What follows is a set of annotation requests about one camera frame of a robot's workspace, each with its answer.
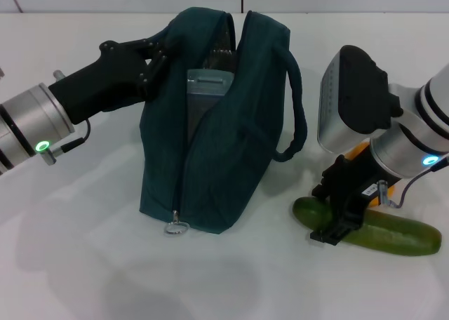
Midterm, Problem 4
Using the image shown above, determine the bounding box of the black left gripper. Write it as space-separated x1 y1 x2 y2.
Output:
48 34 170 125

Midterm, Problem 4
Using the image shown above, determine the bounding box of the grey right gripper cable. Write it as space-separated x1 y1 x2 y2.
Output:
377 154 449 208

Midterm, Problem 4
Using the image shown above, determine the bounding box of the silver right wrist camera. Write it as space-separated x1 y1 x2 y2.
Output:
317 44 403 153

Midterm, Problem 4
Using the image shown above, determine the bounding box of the orange pear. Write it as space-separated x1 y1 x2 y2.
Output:
345 140 399 208

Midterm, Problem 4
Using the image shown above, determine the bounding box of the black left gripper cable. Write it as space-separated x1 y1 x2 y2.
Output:
43 119 91 165

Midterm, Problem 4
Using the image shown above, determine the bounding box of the dark teal fabric bag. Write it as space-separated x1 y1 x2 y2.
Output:
139 6 309 236

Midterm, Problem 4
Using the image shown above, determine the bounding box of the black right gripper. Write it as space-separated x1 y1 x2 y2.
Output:
309 147 393 247

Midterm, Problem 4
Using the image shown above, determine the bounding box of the green cucumber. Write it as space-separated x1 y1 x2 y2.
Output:
293 196 442 256

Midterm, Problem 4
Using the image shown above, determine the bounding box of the clear plastic food container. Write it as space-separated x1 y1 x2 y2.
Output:
185 69 234 149

